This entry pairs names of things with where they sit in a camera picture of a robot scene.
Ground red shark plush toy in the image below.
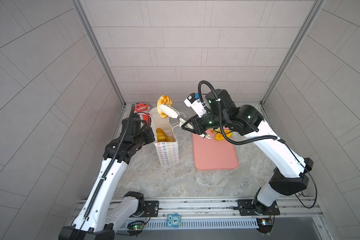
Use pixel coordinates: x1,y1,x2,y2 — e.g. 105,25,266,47
134,103,151,126

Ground orange half-round bread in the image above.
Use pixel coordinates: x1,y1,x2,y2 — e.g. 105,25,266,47
212,128,233,141

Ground braided orange pretzel bread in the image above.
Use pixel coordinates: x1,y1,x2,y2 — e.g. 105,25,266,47
157,95,173,119

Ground white paper bag with print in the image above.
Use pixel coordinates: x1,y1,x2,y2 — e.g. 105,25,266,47
150,108,180,167

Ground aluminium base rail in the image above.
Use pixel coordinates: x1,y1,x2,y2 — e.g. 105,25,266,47
139,197,326,232

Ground pink tray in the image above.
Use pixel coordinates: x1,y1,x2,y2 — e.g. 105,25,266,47
192,130,239,171

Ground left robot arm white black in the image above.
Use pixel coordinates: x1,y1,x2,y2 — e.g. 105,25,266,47
58,103,155,240

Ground right circuit board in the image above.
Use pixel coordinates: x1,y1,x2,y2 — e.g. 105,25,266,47
256,219,274,234

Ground white food tongs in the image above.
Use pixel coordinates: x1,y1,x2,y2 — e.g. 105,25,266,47
160,101,207,131

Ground blue owl tag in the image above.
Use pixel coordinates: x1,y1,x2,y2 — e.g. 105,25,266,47
167,214,182,228

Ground left circuit board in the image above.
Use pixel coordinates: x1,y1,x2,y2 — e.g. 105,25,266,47
127,221,146,231

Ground circuit board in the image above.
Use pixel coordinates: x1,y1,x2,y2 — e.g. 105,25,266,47
127,221,146,231
256,219,274,234

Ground lumpy yellow long bread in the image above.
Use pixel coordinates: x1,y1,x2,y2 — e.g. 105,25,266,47
156,128,168,142

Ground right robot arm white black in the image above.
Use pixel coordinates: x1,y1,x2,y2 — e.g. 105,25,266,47
182,81,314,216

